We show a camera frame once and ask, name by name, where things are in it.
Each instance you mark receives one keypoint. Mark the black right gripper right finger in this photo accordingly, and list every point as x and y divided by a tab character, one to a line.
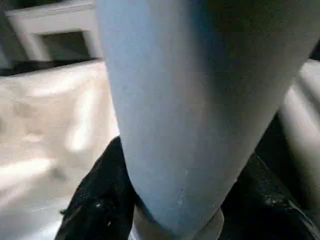
262	212

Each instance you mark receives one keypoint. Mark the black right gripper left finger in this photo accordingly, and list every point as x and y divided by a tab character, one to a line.
100	200

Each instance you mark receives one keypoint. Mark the white plastic table top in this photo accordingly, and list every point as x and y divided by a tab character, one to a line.
50	112

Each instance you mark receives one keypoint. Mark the white plastic table leg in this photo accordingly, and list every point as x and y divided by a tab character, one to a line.
175	100

